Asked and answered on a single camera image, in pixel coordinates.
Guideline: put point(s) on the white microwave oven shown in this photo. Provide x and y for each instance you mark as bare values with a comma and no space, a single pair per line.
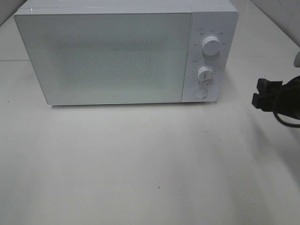
216,17

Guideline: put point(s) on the white round door button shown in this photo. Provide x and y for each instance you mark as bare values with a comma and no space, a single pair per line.
200,93

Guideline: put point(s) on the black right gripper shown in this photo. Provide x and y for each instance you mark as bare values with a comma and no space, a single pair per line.
286,102

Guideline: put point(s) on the white microwave knob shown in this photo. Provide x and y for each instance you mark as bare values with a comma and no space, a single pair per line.
204,73
211,45

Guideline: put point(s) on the white microwave door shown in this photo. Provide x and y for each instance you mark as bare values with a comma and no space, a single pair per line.
108,59

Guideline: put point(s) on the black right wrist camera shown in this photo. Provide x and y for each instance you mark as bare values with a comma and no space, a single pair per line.
297,60

